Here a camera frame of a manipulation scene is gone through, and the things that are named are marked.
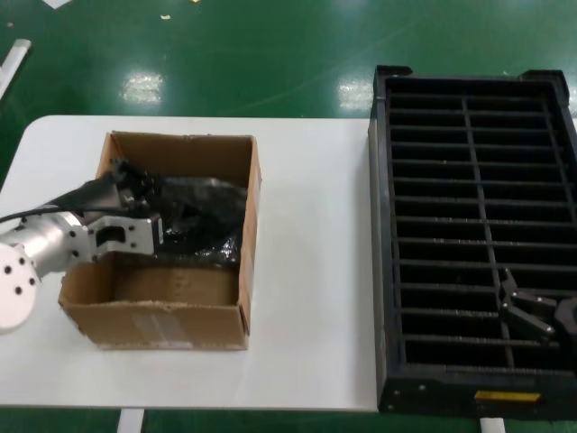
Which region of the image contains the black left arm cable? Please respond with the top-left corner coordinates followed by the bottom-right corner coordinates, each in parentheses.
top-left (0, 198), bottom-right (109, 226)

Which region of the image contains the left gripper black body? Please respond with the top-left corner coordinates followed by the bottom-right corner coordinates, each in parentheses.
top-left (52, 174), bottom-right (151, 223)

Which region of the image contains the translucent grey antistatic bag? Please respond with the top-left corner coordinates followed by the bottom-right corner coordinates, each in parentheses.
top-left (152, 174), bottom-right (250, 235)

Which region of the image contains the brown cardboard box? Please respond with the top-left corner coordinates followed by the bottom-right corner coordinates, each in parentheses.
top-left (57, 130), bottom-right (263, 352)

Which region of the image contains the black slotted plastic container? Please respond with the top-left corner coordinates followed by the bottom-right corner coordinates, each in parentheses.
top-left (367, 64), bottom-right (577, 414)

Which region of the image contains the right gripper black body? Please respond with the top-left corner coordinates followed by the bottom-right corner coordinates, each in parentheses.
top-left (551, 296), bottom-right (577, 345)

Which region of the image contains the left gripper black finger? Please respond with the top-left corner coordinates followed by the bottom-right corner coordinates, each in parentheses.
top-left (110, 159), bottom-right (155, 189)
top-left (129, 183), bottom-right (160, 217)

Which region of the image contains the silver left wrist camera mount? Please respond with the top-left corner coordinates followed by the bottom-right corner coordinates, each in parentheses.
top-left (85, 214), bottom-right (164, 263)

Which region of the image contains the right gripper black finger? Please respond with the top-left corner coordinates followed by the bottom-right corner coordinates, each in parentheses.
top-left (500, 301), bottom-right (556, 347)
top-left (498, 267), bottom-right (561, 311)

